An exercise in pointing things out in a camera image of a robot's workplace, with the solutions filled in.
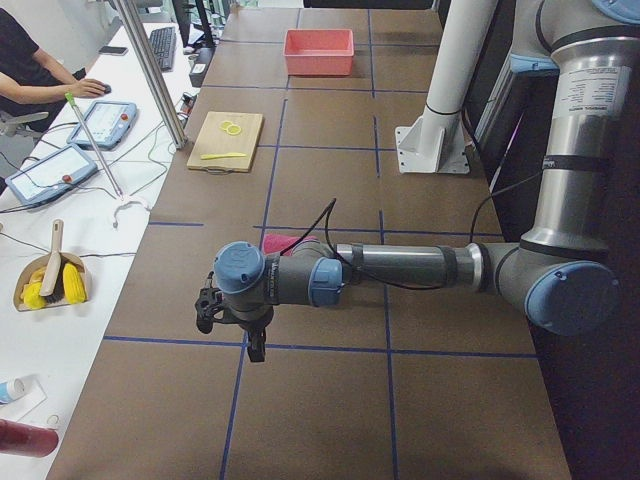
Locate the lemon slice front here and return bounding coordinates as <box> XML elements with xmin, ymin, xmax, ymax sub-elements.
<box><xmin>226</xmin><ymin>124</ymin><xmax>242</xmax><ymax>136</ymax></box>

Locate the wooden cutting board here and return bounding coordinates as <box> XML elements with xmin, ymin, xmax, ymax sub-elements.
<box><xmin>187</xmin><ymin>111</ymin><xmax>264</xmax><ymax>173</ymax></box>

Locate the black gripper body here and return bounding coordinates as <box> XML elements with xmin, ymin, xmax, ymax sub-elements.
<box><xmin>238</xmin><ymin>305</ymin><xmax>274</xmax><ymax>341</ymax></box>

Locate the black smartphone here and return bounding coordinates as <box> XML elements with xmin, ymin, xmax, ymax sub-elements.
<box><xmin>99</xmin><ymin>45</ymin><xmax>128</xmax><ymax>56</ymax></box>

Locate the person hand on mouse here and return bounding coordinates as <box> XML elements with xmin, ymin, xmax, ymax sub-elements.
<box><xmin>70</xmin><ymin>78</ymin><xmax>104</xmax><ymax>98</ymax></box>

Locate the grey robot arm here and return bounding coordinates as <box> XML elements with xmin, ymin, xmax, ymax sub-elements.
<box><xmin>195</xmin><ymin>1</ymin><xmax>639</xmax><ymax>362</ymax></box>

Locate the seated person black shirt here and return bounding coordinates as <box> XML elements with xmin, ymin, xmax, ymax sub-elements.
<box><xmin>1</xmin><ymin>10</ymin><xmax>88</xmax><ymax>133</ymax></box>

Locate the teach pendant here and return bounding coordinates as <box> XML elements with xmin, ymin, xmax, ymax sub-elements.
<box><xmin>84</xmin><ymin>100</ymin><xmax>138</xmax><ymax>151</ymax></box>
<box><xmin>6</xmin><ymin>145</ymin><xmax>98</xmax><ymax>206</ymax></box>

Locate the teach pendant far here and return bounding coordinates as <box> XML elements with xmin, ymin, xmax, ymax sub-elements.
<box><xmin>84</xmin><ymin>100</ymin><xmax>138</xmax><ymax>151</ymax></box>

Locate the yellow corn toy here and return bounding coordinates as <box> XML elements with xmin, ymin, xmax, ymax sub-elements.
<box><xmin>62</xmin><ymin>262</ymin><xmax>87</xmax><ymax>304</ymax></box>

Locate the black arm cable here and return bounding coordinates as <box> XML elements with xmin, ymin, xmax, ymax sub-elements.
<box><xmin>277</xmin><ymin>169</ymin><xmax>545</xmax><ymax>291</ymax></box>

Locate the beige hand brush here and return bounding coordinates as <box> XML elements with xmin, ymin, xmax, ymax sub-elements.
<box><xmin>40</xmin><ymin>219</ymin><xmax>64</xmax><ymax>304</ymax></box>

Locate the yellow plastic knife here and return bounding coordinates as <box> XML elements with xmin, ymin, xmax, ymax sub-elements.
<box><xmin>200</xmin><ymin>152</ymin><xmax>247</xmax><ymax>161</ymax></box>

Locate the white blue tube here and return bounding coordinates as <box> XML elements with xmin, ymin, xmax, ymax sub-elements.
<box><xmin>0</xmin><ymin>378</ymin><xmax>26</xmax><ymax>405</ymax></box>

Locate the metal rod green tip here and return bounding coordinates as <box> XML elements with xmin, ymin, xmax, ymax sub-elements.
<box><xmin>64</xmin><ymin>92</ymin><xmax>124</xmax><ymax>199</ymax></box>

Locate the pink plastic bin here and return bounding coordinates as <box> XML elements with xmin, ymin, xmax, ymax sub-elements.
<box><xmin>284</xmin><ymin>29</ymin><xmax>354</xmax><ymax>77</ymax></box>

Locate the magenta cleaning cloth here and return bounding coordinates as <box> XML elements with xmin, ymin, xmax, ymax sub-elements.
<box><xmin>262</xmin><ymin>233</ymin><xmax>317</xmax><ymax>256</ymax></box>

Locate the black keyboard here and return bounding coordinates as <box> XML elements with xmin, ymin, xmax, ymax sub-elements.
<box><xmin>149</xmin><ymin>27</ymin><xmax>176</xmax><ymax>71</ymax></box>

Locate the dark red bottle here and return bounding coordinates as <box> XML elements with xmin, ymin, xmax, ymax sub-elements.
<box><xmin>0</xmin><ymin>419</ymin><xmax>59</xmax><ymax>458</ymax></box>

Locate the aluminium frame post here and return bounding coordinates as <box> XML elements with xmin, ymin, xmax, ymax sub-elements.
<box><xmin>113</xmin><ymin>0</ymin><xmax>188</xmax><ymax>150</ymax></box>

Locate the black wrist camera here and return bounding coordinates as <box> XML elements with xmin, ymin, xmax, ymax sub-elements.
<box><xmin>195</xmin><ymin>271</ymin><xmax>224</xmax><ymax>334</ymax></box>

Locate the beige dustpan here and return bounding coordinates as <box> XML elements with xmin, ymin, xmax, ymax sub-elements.
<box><xmin>13</xmin><ymin>252</ymin><xmax>91</xmax><ymax>311</ymax></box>

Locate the white camera pole mount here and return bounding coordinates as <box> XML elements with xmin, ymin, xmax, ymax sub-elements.
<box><xmin>395</xmin><ymin>0</ymin><xmax>497</xmax><ymax>174</ymax></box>

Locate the teach pendant near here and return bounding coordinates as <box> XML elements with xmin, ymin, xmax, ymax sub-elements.
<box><xmin>6</xmin><ymin>145</ymin><xmax>98</xmax><ymax>206</ymax></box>

